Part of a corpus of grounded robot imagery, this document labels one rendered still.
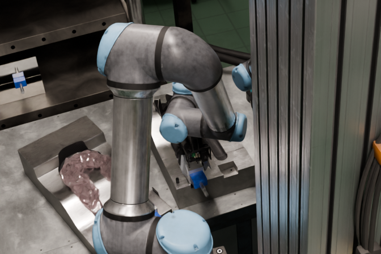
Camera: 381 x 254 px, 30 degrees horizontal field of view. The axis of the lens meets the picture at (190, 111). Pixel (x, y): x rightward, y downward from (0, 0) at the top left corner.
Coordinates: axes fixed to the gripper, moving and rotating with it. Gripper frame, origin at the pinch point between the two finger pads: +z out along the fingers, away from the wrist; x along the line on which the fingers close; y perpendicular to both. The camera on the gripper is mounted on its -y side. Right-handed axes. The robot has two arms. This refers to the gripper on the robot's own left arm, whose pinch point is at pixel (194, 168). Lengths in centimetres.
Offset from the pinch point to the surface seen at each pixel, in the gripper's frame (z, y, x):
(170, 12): 96, -235, 59
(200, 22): 96, -215, 72
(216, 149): 5.4, -10.4, 10.7
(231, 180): 7.6, 2.2, 10.8
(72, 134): 2.2, -34.1, -31.2
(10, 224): 13, -14, -58
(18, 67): 0, -78, -42
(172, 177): 4.2, -3.2, -6.6
